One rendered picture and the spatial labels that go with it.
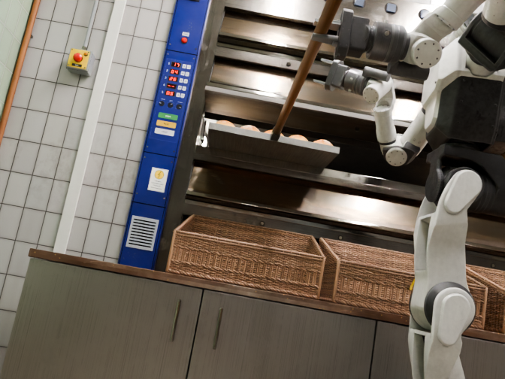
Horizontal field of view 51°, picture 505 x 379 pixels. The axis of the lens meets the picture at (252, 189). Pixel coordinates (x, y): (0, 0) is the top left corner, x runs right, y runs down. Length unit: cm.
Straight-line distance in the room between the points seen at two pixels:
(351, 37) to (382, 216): 134
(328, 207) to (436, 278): 97
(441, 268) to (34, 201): 176
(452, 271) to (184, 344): 88
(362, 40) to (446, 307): 74
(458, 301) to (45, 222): 176
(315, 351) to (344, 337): 11
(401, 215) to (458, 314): 105
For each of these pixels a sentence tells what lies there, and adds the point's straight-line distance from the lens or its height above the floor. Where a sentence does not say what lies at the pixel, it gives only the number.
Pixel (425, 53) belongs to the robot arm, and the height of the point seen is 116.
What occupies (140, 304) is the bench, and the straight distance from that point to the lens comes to 186.
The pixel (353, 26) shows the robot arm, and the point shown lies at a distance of 130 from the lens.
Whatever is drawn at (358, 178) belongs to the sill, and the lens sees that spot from 249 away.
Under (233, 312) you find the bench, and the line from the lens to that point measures 183.
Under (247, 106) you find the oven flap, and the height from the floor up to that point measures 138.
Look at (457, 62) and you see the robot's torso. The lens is 166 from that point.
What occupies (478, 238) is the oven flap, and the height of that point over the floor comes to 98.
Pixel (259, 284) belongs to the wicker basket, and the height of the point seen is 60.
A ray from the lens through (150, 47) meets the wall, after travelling 265.
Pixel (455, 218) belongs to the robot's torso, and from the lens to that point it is 158.
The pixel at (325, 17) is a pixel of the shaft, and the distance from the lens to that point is 122.
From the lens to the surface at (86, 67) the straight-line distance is 259.
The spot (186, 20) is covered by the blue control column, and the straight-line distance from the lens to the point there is 266.
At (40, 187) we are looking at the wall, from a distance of 256.
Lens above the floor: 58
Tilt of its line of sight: 10 degrees up
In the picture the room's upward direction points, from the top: 10 degrees clockwise
